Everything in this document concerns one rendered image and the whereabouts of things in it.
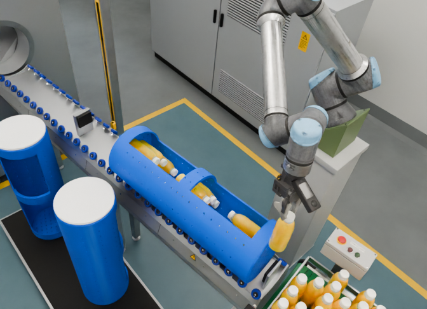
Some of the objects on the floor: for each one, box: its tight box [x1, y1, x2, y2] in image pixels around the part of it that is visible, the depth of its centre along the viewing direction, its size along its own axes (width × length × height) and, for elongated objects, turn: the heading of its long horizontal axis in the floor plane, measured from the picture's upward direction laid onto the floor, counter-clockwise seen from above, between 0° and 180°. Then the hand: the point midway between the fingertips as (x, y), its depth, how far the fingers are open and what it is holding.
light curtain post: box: [92, 0, 125, 136], centre depth 255 cm, size 6×6×170 cm
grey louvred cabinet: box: [150, 0, 376, 155], centre depth 365 cm, size 54×215×145 cm, turn 37°
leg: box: [116, 202, 126, 252], centre depth 251 cm, size 6×6×63 cm
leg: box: [129, 212, 140, 241], centre depth 259 cm, size 6×6×63 cm
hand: (289, 215), depth 133 cm, fingers closed on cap, 4 cm apart
